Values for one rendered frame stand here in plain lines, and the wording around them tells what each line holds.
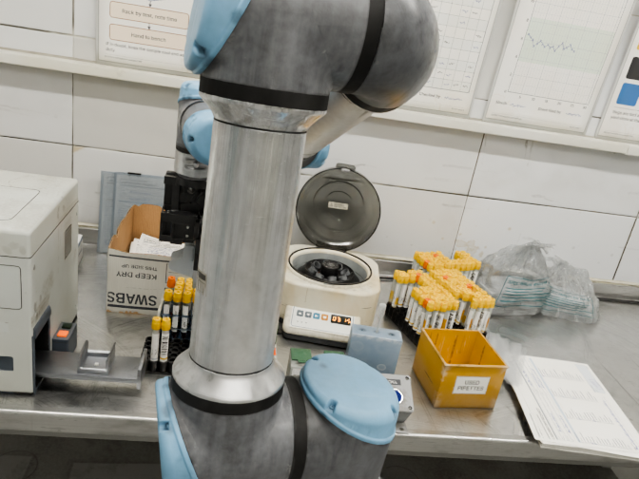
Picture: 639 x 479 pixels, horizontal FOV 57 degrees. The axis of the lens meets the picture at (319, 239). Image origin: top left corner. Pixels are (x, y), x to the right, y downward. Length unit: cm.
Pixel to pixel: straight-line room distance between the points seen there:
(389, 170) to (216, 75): 112
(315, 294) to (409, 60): 83
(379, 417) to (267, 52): 38
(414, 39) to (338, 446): 41
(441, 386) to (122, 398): 58
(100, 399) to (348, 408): 58
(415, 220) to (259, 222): 116
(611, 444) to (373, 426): 72
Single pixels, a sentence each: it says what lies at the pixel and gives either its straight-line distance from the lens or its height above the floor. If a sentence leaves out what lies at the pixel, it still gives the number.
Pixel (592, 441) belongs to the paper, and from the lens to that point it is 126.
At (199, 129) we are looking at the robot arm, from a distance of 85.
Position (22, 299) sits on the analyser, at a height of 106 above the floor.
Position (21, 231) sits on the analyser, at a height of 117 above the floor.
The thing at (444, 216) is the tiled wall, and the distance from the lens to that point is 168.
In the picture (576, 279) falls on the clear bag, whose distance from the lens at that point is 173.
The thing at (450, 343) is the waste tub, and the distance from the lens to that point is 129.
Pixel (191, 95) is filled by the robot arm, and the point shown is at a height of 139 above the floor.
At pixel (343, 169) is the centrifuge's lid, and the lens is 146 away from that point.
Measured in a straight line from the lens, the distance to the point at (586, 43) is 170.
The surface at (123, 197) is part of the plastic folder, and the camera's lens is 158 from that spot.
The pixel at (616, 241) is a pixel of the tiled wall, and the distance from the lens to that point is 194.
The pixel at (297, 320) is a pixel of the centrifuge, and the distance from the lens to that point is 129.
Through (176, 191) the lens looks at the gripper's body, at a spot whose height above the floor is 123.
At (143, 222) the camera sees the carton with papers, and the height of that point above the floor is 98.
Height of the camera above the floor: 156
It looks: 22 degrees down
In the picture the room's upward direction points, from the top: 10 degrees clockwise
